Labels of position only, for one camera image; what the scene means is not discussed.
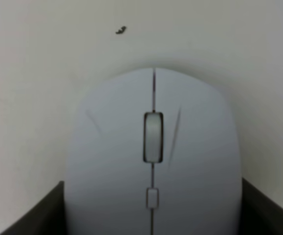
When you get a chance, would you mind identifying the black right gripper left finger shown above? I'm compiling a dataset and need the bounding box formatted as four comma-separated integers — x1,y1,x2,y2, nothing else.
1,181,68,235

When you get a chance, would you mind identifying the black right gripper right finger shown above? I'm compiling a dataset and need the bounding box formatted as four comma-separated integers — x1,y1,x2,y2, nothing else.
238,179,283,235

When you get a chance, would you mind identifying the white wireless computer mouse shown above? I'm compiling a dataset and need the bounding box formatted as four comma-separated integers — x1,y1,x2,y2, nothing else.
65,69,242,235

